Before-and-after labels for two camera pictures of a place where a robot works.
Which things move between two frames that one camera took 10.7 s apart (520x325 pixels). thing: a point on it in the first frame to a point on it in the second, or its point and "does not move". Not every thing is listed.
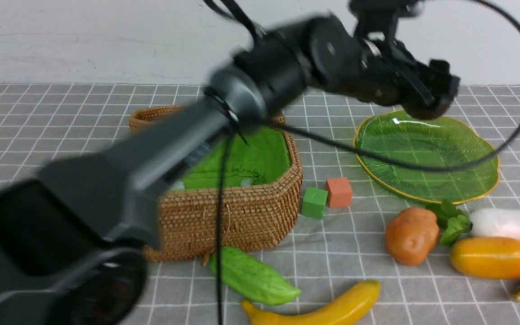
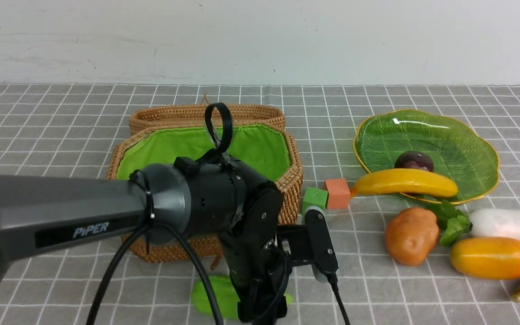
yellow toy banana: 345,311 to 406,181
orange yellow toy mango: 490,257 does not move
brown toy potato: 410,234 does not move
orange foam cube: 340,192 does not move
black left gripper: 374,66 to 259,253
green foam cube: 313,202 does not move
